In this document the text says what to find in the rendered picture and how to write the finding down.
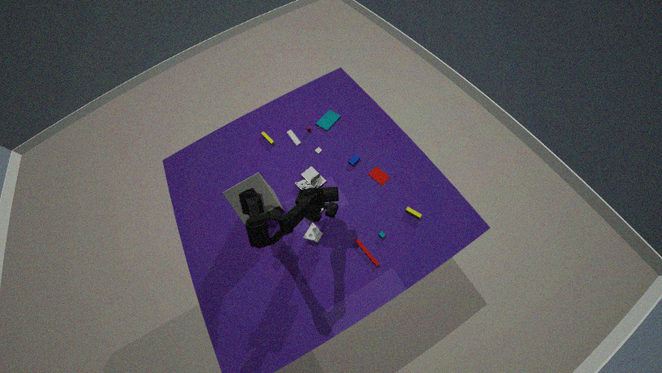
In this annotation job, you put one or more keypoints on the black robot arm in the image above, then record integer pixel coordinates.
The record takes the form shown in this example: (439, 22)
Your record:
(311, 201)

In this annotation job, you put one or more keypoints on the teal flat rectangular plate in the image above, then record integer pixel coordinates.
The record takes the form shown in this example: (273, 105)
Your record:
(327, 121)

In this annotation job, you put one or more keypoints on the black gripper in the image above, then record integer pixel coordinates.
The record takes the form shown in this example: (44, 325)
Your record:
(331, 208)

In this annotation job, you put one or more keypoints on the red flat rectangular plate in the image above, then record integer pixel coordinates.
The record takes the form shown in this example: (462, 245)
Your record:
(379, 175)

